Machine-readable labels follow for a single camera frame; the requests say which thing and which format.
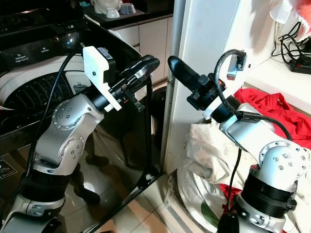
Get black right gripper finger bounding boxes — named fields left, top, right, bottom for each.
left=172, top=55, right=206, bottom=83
left=168, top=58, right=204, bottom=91

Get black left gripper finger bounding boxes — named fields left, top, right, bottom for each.
left=121, top=63, right=160, bottom=86
left=128, top=55, right=160, bottom=74

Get white kitchen cabinet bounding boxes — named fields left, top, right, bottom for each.
left=111, top=16, right=174, bottom=88

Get white door panel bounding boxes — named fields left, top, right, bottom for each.
left=163, top=0, right=280, bottom=176

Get small clear bowl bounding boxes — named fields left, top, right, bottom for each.
left=119, top=2, right=137, bottom=16

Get beige cloth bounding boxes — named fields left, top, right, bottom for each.
left=185, top=119, right=265, bottom=195

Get red garment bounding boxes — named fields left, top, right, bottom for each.
left=218, top=183, right=244, bottom=229
left=233, top=87, right=311, bottom=149

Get white ceramic vessel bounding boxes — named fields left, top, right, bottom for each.
left=92, top=0, right=123, bottom=19

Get white-rimmed washer drum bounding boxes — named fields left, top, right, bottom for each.
left=0, top=55, right=95, bottom=117

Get black power strip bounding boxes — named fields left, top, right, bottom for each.
left=289, top=57, right=311, bottom=75

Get white washer label sticker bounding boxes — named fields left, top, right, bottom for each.
left=0, top=160, right=18, bottom=181

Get white fabric laundry basket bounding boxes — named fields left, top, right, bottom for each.
left=168, top=121, right=311, bottom=233

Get pink red hanging cloth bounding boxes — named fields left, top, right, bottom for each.
left=291, top=0, right=311, bottom=45

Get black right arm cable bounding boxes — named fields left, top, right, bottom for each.
left=215, top=49, right=293, bottom=233

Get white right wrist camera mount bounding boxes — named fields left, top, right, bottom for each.
left=203, top=48, right=253, bottom=121

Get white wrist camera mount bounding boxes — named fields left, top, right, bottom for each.
left=203, top=48, right=253, bottom=121
left=83, top=46, right=122, bottom=113

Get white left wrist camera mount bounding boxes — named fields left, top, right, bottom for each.
left=83, top=46, right=122, bottom=113

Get black tangled power cords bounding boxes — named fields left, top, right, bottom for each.
left=271, top=21, right=306, bottom=65

